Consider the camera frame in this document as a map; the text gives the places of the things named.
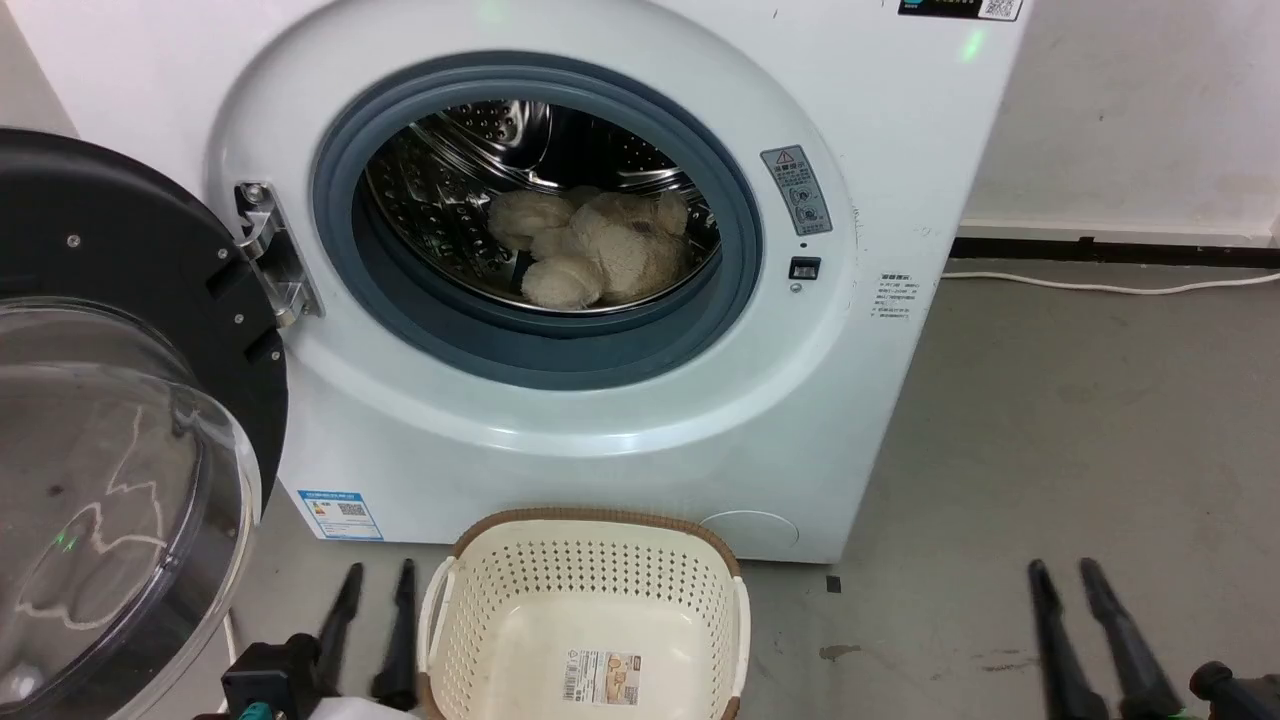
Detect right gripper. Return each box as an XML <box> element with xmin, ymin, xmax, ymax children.
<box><xmin>1026</xmin><ymin>558</ymin><xmax>1280</xmax><ymax>720</ymax></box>

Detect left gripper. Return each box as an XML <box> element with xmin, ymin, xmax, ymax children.
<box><xmin>220</xmin><ymin>559</ymin><xmax>420</xmax><ymax>720</ymax></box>

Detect beige fluffy towel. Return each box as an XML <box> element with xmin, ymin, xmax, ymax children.
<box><xmin>487</xmin><ymin>184</ymin><xmax>694</xmax><ymax>312</ymax></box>

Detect cream plastic laundry basket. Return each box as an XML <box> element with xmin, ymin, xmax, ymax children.
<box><xmin>417</xmin><ymin>507</ymin><xmax>752</xmax><ymax>720</ymax></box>

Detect white front-load washing machine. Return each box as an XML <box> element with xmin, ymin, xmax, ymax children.
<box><xmin>8</xmin><ymin>0</ymin><xmax>1031</xmax><ymax>565</ymax></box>

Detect blue energy label sticker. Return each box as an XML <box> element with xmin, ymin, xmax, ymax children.
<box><xmin>297</xmin><ymin>489</ymin><xmax>385</xmax><ymax>542</ymax></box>

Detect paper label with barcode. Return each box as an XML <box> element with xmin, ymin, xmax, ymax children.
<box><xmin>561</xmin><ymin>648</ymin><xmax>643</xmax><ymax>708</ymax></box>

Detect open washer door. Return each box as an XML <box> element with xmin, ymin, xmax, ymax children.
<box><xmin>0</xmin><ymin>128</ymin><xmax>291</xmax><ymax>720</ymax></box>

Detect round drain filter cover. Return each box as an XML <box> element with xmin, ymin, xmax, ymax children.
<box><xmin>698</xmin><ymin>510</ymin><xmax>802</xmax><ymax>552</ymax></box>

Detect chrome door hinge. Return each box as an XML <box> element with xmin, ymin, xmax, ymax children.
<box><xmin>234</xmin><ymin>181</ymin><xmax>323</xmax><ymax>328</ymax></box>

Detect black baseboard strip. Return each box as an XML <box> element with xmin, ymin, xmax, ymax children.
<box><xmin>949</xmin><ymin>236</ymin><xmax>1280</xmax><ymax>270</ymax></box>

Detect black text sticker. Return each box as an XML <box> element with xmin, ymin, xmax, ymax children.
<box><xmin>869</xmin><ymin>271</ymin><xmax>914</xmax><ymax>323</ymax></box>

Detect stainless steel washer drum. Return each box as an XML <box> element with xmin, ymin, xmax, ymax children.
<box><xmin>363</xmin><ymin>98</ymin><xmax>723</xmax><ymax>317</ymax></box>

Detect grey rubber door gasket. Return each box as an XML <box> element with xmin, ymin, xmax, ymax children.
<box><xmin>311</xmin><ymin>51</ymin><xmax>765</xmax><ymax>392</ymax></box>

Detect grey warning sticker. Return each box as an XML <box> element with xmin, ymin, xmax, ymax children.
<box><xmin>760</xmin><ymin>145</ymin><xmax>834</xmax><ymax>238</ymax></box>

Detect black control panel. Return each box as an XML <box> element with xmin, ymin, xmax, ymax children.
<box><xmin>897</xmin><ymin>0</ymin><xmax>1026</xmax><ymax>23</ymax></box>

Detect white floor cable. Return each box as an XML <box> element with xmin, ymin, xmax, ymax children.
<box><xmin>940</xmin><ymin>269</ymin><xmax>1280</xmax><ymax>297</ymax></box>

